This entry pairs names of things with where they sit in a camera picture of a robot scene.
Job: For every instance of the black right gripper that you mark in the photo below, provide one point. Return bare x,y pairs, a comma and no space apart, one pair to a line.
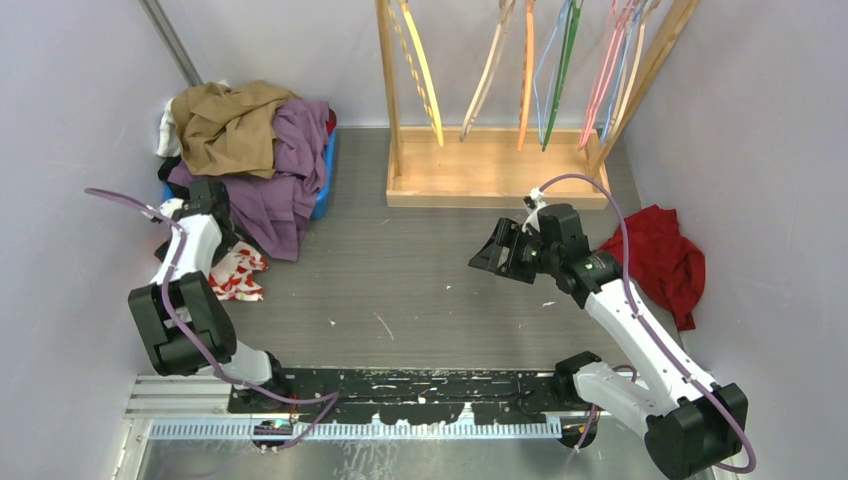
509,234

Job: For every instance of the red poppy print skirt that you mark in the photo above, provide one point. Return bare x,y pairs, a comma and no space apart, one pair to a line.
232,278

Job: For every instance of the yellow hanger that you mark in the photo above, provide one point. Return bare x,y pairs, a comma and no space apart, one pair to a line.
419,55

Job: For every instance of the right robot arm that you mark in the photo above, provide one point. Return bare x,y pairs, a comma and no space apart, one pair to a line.
687,421

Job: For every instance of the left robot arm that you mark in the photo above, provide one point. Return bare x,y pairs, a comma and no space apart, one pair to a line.
183,324

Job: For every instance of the wooden hanger rack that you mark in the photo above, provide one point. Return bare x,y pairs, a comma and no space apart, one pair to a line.
440,171

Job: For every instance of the orange hanger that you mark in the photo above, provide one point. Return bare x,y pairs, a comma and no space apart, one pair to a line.
528,66

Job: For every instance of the beige wooden hanger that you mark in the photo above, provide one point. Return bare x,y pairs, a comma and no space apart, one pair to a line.
630,57

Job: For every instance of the wavy wooden hanger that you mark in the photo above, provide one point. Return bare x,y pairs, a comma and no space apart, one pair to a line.
402,39

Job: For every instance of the light wooden hanger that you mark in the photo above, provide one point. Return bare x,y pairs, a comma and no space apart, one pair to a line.
506,11

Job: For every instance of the green hanger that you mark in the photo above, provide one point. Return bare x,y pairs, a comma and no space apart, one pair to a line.
567,26

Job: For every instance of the white garment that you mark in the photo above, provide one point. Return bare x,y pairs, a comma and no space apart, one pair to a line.
169,144

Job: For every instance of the tan garment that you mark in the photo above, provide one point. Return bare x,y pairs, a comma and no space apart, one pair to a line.
228,131

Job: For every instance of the purple garment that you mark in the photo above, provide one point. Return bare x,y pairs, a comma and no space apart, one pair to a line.
283,242

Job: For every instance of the blue plastic basket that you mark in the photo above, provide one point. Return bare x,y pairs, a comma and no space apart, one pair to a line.
291,195

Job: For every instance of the red garment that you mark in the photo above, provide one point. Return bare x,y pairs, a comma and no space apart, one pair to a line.
668,266

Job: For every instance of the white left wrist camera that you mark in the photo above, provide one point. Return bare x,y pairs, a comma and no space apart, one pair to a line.
170,208

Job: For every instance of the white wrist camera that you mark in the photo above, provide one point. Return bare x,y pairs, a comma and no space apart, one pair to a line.
534,202
170,208

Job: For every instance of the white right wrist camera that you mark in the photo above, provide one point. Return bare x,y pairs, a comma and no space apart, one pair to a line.
534,202

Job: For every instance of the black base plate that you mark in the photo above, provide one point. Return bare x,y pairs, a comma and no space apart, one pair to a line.
415,396

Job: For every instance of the light blue wire hanger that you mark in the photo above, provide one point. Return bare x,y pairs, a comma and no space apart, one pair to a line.
545,73

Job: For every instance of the aluminium rail frame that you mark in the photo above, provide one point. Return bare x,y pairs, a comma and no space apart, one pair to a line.
180,428

